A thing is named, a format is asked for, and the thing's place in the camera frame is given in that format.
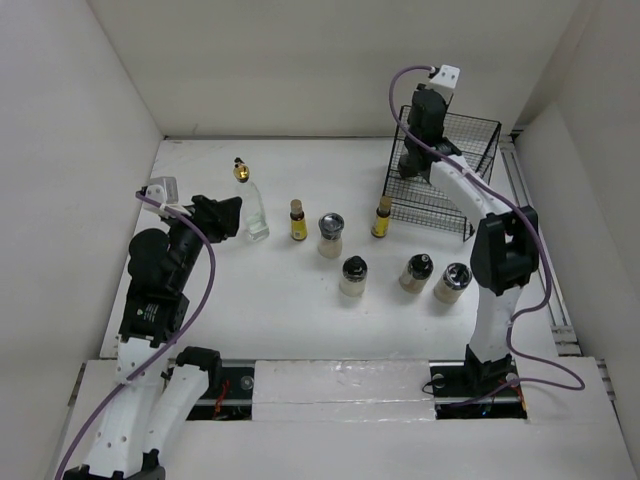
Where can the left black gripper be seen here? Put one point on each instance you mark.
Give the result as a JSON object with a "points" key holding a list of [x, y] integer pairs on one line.
{"points": [[218, 218]]}

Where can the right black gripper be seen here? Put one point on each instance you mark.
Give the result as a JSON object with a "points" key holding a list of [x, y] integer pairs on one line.
{"points": [[443, 100]]}

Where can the clear oil bottle gold spout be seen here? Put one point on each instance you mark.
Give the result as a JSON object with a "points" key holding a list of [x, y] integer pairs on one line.
{"points": [[252, 211]]}

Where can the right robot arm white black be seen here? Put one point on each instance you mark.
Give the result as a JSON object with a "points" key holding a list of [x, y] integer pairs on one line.
{"points": [[504, 254]]}

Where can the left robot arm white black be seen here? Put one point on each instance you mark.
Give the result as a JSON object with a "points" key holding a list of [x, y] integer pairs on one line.
{"points": [[130, 433]]}

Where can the small yellow bottle cork right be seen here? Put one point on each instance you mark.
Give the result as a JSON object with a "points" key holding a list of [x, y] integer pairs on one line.
{"points": [[381, 222]]}

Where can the small yellow bottle cork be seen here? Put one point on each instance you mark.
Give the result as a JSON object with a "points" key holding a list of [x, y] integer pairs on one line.
{"points": [[381, 222], [298, 221]]}

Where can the small yellow bottle cork left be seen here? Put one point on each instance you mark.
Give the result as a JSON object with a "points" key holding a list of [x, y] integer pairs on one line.
{"points": [[298, 221]]}

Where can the brown spice shaker black top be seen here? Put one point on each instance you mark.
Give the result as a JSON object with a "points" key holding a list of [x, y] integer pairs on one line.
{"points": [[416, 273]]}

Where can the tan spice grinder silver top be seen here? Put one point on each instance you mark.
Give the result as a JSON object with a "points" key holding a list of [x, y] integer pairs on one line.
{"points": [[453, 282]]}

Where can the black top salt shaker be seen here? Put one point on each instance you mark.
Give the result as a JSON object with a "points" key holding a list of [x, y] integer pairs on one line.
{"points": [[354, 276]]}

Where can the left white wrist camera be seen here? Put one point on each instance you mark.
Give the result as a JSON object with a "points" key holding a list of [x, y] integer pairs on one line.
{"points": [[160, 191]]}

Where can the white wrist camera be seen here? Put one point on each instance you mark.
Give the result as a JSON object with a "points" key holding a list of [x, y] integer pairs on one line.
{"points": [[444, 78], [160, 191]]}

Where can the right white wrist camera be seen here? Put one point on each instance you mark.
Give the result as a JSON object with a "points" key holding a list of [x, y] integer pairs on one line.
{"points": [[444, 78]]}

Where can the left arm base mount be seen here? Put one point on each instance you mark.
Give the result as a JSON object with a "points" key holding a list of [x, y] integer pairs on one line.
{"points": [[232, 400]]}

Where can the metal rail right edge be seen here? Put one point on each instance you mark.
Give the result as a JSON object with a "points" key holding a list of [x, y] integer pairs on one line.
{"points": [[562, 330]]}

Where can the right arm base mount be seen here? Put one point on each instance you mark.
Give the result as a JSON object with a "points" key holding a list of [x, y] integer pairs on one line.
{"points": [[458, 396]]}

